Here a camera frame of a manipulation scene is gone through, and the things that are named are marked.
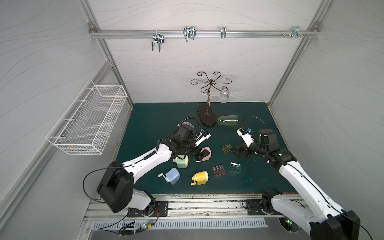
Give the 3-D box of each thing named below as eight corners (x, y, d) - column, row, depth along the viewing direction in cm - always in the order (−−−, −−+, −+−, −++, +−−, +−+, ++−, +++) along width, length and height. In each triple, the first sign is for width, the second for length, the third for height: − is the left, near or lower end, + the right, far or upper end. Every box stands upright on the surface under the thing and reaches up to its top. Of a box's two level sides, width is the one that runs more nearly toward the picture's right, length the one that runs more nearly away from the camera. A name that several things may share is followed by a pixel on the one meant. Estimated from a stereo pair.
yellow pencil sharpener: (191, 185, 81) (191, 181, 76) (191, 175, 84) (191, 171, 79) (208, 185, 81) (209, 181, 76) (207, 175, 84) (208, 171, 79)
